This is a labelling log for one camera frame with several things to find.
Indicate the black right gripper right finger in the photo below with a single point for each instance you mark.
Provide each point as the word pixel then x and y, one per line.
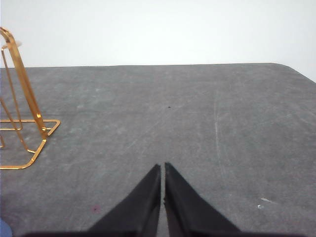
pixel 188 213

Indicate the light blue plastic cup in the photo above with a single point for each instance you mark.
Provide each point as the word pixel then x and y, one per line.
pixel 5 229

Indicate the gold wire cup rack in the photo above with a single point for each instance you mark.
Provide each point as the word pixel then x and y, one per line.
pixel 39 119

